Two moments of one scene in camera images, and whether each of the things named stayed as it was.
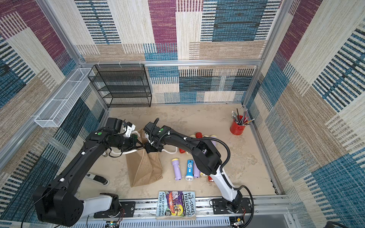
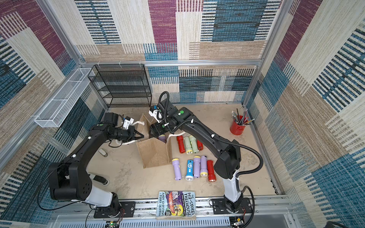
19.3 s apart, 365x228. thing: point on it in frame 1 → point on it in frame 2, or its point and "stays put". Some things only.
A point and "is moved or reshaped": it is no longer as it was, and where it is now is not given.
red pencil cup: x=237 y=125 stays put
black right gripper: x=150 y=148 → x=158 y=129
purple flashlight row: x=175 y=162 stays put
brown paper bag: x=143 y=166 is moved or reshaped
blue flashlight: x=189 y=175 stays put
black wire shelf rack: x=122 y=85 stays put
